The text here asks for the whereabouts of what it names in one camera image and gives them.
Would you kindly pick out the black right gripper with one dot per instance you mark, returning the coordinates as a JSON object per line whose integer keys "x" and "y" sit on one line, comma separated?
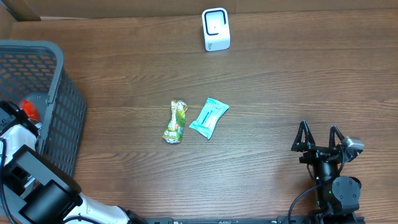
{"x": 315, "y": 152}

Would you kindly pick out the orange biscuit roll pack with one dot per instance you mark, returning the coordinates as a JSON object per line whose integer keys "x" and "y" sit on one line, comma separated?
{"x": 30, "y": 110}

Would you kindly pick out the teal wet wipes pack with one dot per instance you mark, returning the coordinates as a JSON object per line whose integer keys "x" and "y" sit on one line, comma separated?
{"x": 210, "y": 114}

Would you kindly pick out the green snack packet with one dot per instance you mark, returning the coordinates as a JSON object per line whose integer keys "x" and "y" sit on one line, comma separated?
{"x": 174, "y": 131}

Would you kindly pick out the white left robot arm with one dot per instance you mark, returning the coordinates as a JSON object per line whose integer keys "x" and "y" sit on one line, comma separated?
{"x": 17, "y": 130}

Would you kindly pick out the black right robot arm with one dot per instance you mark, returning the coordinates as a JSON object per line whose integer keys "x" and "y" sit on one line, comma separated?
{"x": 337, "y": 195}

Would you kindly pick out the white barcode scanner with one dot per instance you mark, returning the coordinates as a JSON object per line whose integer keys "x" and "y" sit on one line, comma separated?
{"x": 216, "y": 29}

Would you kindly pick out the grey plastic basket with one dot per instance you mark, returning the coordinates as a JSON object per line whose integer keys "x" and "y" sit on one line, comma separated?
{"x": 34, "y": 71}

